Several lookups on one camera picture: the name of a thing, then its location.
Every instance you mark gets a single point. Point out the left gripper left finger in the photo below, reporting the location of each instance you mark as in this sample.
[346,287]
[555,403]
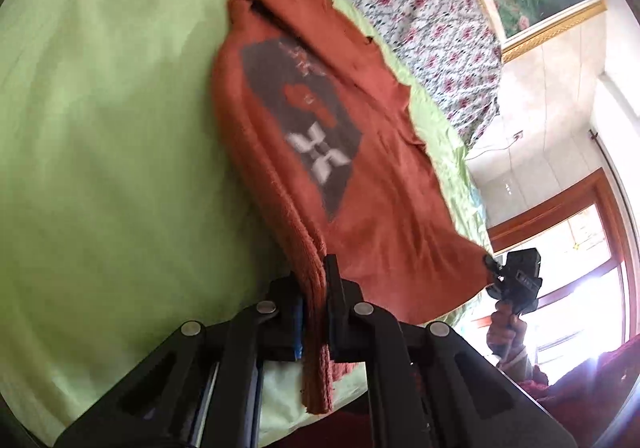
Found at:
[202,387]

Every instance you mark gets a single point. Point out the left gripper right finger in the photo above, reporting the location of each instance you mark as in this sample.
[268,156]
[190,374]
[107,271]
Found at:
[427,386]

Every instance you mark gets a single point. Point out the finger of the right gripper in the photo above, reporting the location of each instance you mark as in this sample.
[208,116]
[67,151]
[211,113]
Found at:
[493,266]

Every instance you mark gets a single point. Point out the rust red knit sweater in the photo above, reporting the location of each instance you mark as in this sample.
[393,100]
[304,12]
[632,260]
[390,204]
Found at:
[318,127]

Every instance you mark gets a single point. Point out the dark red sleeve forearm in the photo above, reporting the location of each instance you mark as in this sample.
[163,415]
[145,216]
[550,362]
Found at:
[588,398]

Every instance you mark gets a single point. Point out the right hand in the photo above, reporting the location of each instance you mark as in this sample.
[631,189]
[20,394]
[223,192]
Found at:
[506,335]

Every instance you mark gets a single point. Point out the light green bed sheet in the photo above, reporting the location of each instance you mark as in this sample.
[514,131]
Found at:
[121,213]

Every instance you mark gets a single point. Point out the white pink floral quilt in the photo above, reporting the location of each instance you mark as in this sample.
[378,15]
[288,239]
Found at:
[451,49]

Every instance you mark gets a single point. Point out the wooden window frame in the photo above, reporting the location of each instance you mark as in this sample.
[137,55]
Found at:
[585,252]

